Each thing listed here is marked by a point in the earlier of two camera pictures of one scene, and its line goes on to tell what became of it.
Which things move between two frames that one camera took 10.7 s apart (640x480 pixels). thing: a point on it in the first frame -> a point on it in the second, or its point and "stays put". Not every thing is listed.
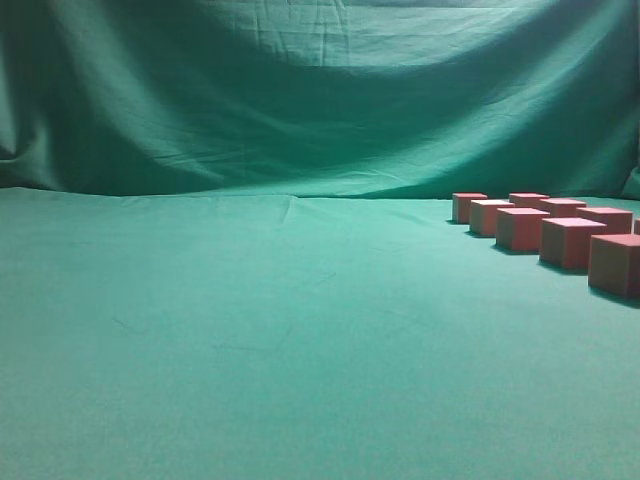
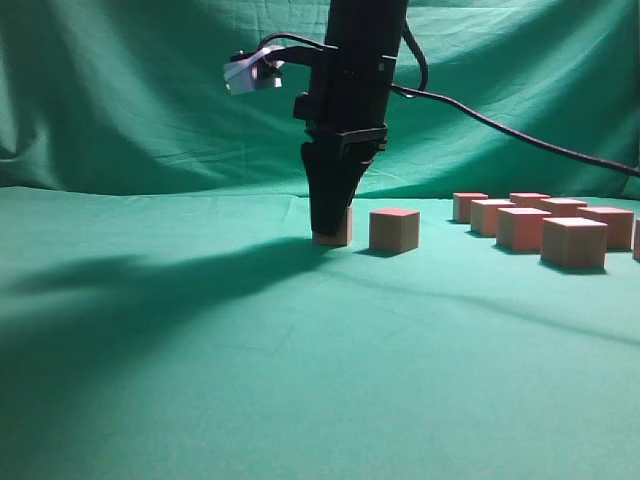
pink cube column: [519, 228] stays put
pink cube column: [564, 241] stays put
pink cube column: [614, 264] -> [394, 229]
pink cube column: [562, 207] stays put
